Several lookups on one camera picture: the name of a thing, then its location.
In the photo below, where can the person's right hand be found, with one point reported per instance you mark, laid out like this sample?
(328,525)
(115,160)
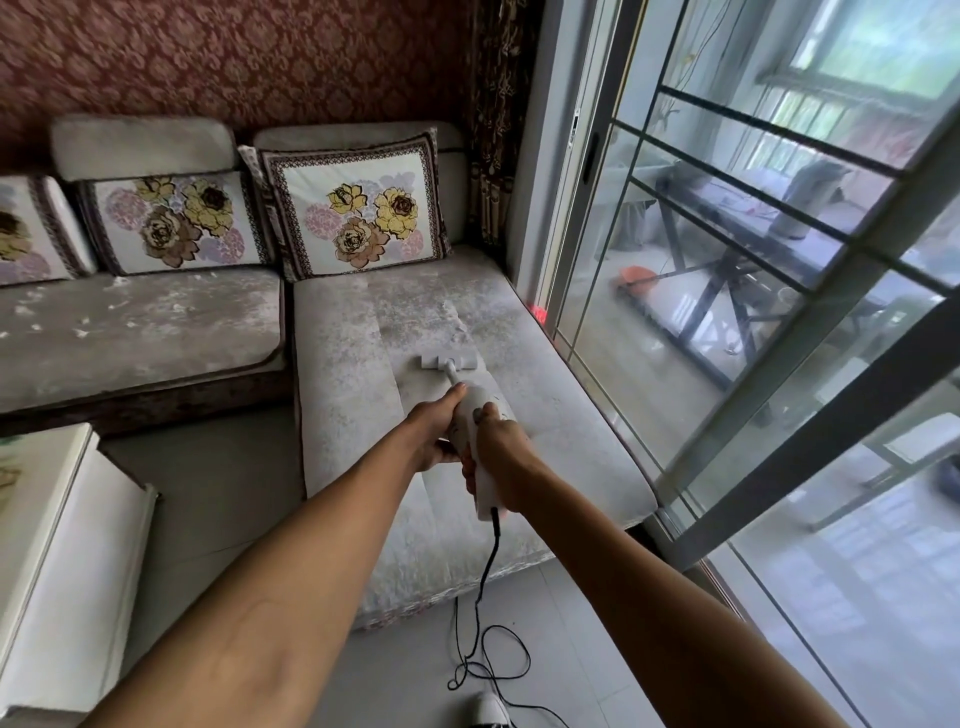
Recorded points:
(510,465)

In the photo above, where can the person's left forearm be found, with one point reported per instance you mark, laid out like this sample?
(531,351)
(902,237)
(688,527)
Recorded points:
(285,585)

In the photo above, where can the person's right forearm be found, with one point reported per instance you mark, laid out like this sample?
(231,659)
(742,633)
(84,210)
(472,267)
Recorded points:
(660,622)

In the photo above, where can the white power plug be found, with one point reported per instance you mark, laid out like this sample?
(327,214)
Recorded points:
(487,711)

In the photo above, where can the person's left hand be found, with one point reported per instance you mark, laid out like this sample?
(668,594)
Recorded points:
(431,431)

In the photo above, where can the orange dustpan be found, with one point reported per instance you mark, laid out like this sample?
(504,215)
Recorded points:
(636,276)

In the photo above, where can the balcony window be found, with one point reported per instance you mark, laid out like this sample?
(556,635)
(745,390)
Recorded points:
(877,52)

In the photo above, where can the person's right thumb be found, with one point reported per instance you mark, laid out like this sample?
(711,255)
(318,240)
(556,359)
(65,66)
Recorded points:
(487,417)

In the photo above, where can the black folding table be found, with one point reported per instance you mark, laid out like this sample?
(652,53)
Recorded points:
(739,232)

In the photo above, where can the grey framed sliding glass door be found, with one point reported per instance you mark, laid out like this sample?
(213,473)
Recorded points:
(825,300)

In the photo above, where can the white water jug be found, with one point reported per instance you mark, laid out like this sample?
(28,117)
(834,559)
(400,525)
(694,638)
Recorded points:
(806,199)

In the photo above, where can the scattered white paper scraps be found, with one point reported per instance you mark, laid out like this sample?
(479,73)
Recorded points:
(112,307)

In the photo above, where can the small red object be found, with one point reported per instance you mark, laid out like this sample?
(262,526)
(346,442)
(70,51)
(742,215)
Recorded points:
(538,311)

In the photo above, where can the person's left thumb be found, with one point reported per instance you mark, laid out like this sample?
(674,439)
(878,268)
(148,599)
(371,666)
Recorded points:
(454,394)

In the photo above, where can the grey sectional sofa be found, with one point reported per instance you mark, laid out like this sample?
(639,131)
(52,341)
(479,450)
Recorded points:
(360,330)

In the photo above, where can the brown patterned curtain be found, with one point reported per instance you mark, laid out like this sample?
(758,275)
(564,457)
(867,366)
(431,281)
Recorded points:
(502,112)

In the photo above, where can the white handheld vacuum cleaner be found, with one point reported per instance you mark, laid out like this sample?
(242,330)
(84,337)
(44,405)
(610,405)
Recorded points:
(466,420)

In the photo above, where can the white coffee table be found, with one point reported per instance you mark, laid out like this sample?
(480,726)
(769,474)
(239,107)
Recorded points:
(60,570)

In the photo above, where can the floral throw pillow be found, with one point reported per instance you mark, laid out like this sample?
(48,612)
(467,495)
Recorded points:
(172,221)
(30,232)
(356,206)

